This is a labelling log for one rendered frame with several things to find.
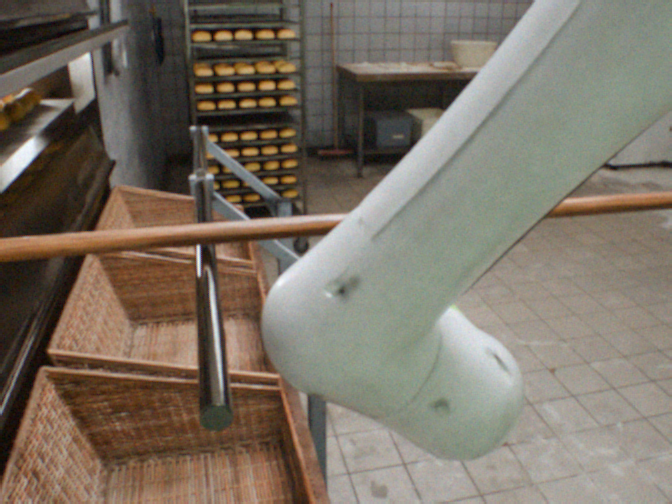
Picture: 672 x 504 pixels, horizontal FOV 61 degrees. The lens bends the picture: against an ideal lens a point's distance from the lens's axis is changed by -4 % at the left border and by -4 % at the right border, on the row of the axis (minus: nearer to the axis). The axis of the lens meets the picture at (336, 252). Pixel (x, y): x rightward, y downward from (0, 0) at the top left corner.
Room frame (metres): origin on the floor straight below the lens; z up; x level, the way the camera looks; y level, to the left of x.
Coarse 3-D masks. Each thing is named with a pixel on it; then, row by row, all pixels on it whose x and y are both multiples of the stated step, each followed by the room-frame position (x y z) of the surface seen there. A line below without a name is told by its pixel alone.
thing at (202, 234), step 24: (312, 216) 0.79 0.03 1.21; (336, 216) 0.79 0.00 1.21; (552, 216) 0.86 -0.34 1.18; (0, 240) 0.69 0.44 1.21; (24, 240) 0.70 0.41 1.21; (48, 240) 0.70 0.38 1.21; (72, 240) 0.71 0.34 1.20; (96, 240) 0.71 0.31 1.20; (120, 240) 0.72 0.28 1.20; (144, 240) 0.72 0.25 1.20; (168, 240) 0.73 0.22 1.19; (192, 240) 0.74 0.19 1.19; (216, 240) 0.74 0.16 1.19; (240, 240) 0.75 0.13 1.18
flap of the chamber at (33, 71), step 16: (112, 32) 1.69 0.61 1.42; (128, 32) 2.07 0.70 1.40; (80, 48) 1.18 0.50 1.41; (96, 48) 1.36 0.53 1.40; (32, 64) 0.82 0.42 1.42; (48, 64) 0.91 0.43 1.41; (64, 64) 1.01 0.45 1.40; (0, 80) 0.67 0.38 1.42; (16, 80) 0.73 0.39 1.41; (32, 80) 0.80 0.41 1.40; (0, 96) 0.65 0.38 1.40
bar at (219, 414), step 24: (240, 168) 1.59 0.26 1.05; (192, 192) 1.09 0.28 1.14; (264, 192) 1.61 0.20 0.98; (240, 216) 1.12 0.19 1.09; (288, 216) 1.61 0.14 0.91; (264, 240) 1.13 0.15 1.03; (288, 240) 1.61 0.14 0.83; (216, 264) 0.71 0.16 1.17; (288, 264) 1.14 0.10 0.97; (216, 288) 0.64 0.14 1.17; (216, 312) 0.57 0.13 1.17; (216, 336) 0.52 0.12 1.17; (216, 360) 0.48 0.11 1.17; (216, 384) 0.44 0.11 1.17; (216, 408) 0.41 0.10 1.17; (312, 408) 1.14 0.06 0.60; (312, 432) 1.14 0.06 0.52
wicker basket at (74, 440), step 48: (48, 384) 0.90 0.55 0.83; (144, 384) 0.96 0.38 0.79; (192, 384) 0.98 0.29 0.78; (240, 384) 1.01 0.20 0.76; (48, 432) 0.81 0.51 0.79; (192, 432) 0.98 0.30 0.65; (240, 432) 1.01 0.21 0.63; (288, 432) 0.94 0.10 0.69; (48, 480) 0.73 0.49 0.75; (96, 480) 0.87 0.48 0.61; (144, 480) 0.91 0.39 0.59; (192, 480) 0.91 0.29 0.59; (240, 480) 0.91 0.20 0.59; (288, 480) 0.91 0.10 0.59
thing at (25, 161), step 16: (64, 112) 1.80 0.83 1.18; (80, 112) 1.81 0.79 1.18; (48, 128) 1.56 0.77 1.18; (64, 128) 1.57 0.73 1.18; (32, 144) 1.37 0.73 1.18; (48, 144) 1.37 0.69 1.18; (16, 160) 1.22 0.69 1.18; (32, 160) 1.22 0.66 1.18; (48, 160) 1.35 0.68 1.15; (0, 176) 1.10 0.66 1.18; (16, 176) 1.10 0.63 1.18; (32, 176) 1.20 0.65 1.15; (0, 192) 0.99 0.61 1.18; (16, 192) 1.07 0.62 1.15; (0, 208) 0.97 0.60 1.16
